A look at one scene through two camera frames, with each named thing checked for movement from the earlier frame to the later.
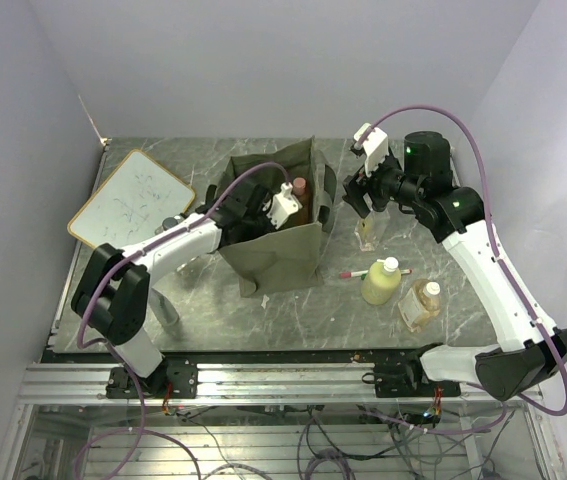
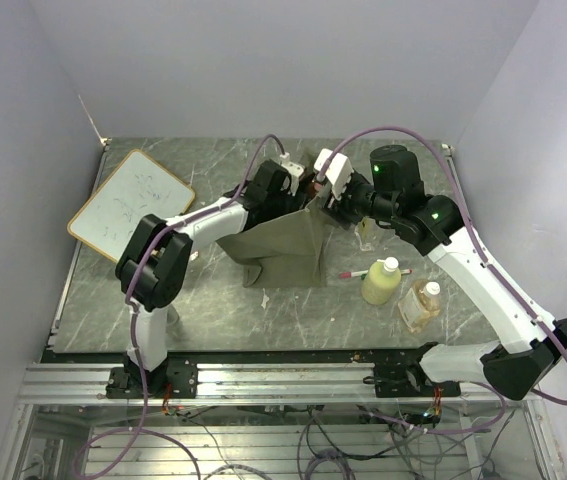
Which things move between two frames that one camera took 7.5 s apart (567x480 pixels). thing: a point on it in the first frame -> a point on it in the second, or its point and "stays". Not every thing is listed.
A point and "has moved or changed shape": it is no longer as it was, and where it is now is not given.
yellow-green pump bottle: [381, 281] stays
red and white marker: [361, 273] stays
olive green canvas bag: [288, 257] has moved or changed shape
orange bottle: [302, 193] -> [313, 188]
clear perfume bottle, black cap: [368, 231] stays
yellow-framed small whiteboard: [132, 204] stays
